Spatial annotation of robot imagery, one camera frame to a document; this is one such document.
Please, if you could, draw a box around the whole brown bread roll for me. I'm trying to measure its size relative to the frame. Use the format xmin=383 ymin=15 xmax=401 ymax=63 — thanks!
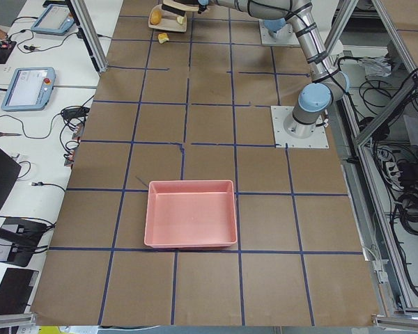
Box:
xmin=150 ymin=9 xmax=162 ymax=25

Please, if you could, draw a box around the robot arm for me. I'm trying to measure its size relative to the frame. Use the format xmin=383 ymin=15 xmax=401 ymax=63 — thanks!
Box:
xmin=198 ymin=0 xmax=350 ymax=139

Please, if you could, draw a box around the pink plastic bin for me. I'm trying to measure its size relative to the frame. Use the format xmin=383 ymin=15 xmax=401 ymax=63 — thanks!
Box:
xmin=144 ymin=180 xmax=238 ymax=248

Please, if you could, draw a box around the black power adapter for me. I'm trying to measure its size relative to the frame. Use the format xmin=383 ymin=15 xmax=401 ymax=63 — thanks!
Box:
xmin=61 ymin=106 xmax=90 ymax=120

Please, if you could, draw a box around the near teach pendant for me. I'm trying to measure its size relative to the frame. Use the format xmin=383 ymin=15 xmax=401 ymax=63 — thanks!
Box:
xmin=1 ymin=67 xmax=56 ymax=111

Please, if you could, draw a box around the teach pendant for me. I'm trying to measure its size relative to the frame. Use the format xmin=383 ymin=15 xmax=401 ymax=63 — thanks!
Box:
xmin=1 ymin=67 xmax=56 ymax=111
xmin=31 ymin=4 xmax=75 ymax=35

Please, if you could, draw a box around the far teach pendant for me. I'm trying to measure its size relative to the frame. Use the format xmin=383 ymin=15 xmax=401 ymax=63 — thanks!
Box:
xmin=31 ymin=4 xmax=75 ymax=35

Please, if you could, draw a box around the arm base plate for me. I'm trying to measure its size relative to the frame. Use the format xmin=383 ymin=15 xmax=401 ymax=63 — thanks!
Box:
xmin=258 ymin=19 xmax=300 ymax=47
xmin=270 ymin=106 xmax=329 ymax=149

